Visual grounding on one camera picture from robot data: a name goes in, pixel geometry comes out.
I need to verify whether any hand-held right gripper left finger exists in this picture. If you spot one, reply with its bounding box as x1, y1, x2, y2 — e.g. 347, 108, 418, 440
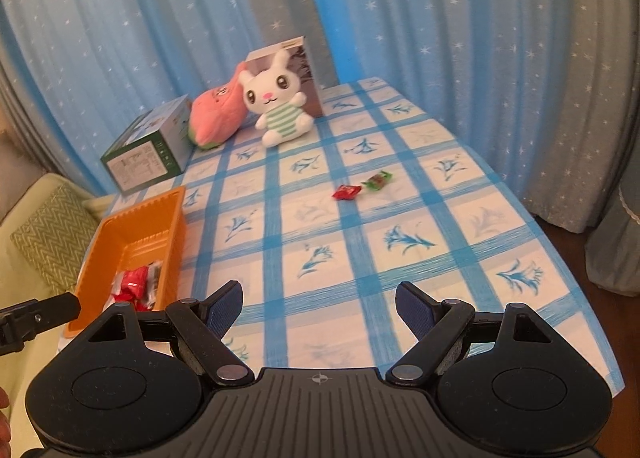
75, 280, 256, 385

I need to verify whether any blue checked tablecloth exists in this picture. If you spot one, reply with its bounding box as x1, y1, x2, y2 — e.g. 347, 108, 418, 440
95, 78, 627, 405

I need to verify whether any green clear candy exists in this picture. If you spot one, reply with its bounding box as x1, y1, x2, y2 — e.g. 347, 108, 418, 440
361, 170, 395, 193

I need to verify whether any green white snack packet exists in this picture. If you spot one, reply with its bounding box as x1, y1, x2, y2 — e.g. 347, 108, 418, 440
146, 260, 165, 311

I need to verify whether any green zigzag cushion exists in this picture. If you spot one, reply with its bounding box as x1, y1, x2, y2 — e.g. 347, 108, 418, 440
10, 183, 102, 299

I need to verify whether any large red snack packet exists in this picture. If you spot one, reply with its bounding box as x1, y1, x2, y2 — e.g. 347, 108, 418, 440
112, 283, 151, 313

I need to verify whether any grey cloth cover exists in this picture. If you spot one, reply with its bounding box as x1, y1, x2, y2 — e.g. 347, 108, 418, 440
584, 165, 640, 299

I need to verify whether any pink plush toy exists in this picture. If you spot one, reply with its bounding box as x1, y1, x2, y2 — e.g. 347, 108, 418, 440
187, 62, 247, 151

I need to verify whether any person's left hand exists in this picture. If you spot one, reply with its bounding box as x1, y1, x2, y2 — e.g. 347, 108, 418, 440
0, 387, 14, 445

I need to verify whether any orange plastic basket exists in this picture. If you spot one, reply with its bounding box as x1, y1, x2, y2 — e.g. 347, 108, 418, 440
62, 186, 187, 339

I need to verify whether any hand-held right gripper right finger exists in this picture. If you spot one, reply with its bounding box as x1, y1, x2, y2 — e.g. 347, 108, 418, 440
385, 282, 563, 385

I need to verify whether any white rabbit plush toy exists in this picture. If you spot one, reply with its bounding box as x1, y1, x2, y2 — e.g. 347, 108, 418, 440
237, 48, 316, 147

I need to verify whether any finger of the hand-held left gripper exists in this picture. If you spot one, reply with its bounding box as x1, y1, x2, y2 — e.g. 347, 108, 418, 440
0, 293, 82, 355

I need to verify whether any pale green sofa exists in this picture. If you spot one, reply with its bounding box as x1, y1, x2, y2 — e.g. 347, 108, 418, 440
0, 173, 107, 389

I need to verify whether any green white cardboard box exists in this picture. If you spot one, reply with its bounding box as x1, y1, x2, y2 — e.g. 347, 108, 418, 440
100, 94, 194, 197

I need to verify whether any grey floral print box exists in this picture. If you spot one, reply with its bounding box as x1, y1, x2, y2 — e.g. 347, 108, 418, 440
245, 36, 325, 119

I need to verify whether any blue starry curtain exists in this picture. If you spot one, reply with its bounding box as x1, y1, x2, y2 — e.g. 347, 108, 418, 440
0, 0, 347, 199
294, 0, 640, 235

